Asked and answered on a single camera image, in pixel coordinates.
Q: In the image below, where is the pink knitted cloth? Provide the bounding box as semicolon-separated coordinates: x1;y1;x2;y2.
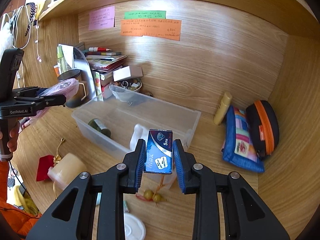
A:
19;78;80;133

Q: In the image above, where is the blue razor blade box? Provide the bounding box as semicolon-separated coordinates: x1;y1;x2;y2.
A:
144;129;173;174

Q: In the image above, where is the white drawstring cloth pouch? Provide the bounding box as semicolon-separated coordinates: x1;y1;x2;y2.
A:
130;124;149;151

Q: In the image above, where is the yellow gourd charm pendant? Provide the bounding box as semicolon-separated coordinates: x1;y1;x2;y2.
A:
135;175;167;205

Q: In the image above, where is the dark green bottle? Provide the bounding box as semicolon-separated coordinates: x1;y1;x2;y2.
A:
88;118;111;138

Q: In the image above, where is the red paper envelope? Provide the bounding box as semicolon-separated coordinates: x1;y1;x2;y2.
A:
36;155;54;182

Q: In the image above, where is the white round container lid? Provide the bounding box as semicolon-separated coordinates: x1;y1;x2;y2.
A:
124;213;146;240

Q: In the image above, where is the person's left hand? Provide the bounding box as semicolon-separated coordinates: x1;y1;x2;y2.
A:
1;121;20;153

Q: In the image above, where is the brown mug with lid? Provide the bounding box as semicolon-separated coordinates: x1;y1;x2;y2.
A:
57;69;88;108

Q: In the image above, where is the clear plastic storage bin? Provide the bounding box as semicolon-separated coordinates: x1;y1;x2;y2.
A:
71;84;202;190

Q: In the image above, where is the blue patchwork pouch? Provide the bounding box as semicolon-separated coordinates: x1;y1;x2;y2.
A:
221;106;265;173

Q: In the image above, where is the stack of books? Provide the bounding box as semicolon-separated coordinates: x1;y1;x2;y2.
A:
85;53;127;96

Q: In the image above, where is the red white marker pen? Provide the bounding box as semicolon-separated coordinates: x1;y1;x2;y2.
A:
88;47;111;53

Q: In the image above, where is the white plush toy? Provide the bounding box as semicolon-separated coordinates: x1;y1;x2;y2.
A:
0;23;13;60

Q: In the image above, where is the yellow lip balm tube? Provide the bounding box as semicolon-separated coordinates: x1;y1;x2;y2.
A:
213;92;233;125

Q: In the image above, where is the small clear bowl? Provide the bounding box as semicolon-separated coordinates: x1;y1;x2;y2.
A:
109;85;136;102

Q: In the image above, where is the white small cardboard box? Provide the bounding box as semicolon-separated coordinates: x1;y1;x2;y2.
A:
113;66;143;82

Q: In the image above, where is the black orange zipper case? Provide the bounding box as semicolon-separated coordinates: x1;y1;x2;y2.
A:
246;100;279;160

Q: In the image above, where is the pink sticky note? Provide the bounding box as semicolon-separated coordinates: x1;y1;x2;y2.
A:
88;6;115;31

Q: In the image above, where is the orange jacket sleeve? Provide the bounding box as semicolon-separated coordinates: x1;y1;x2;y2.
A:
0;159;43;240

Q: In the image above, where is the green sticky note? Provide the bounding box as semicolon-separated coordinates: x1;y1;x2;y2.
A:
124;10;166;20

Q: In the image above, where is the orange sticky note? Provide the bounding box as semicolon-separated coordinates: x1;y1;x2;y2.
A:
120;18;182;41

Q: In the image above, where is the white charging cable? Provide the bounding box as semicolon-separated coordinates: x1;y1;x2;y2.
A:
0;3;43;88

